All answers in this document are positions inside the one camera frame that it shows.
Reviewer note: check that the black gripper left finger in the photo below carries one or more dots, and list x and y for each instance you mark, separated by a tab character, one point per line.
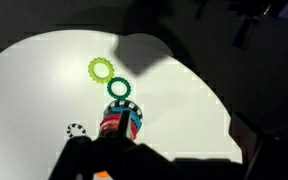
76	161

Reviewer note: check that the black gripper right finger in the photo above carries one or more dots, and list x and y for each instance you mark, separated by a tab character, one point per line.
124	128

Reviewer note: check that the orange ring holder peg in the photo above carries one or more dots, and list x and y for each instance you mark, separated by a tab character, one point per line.
102	174

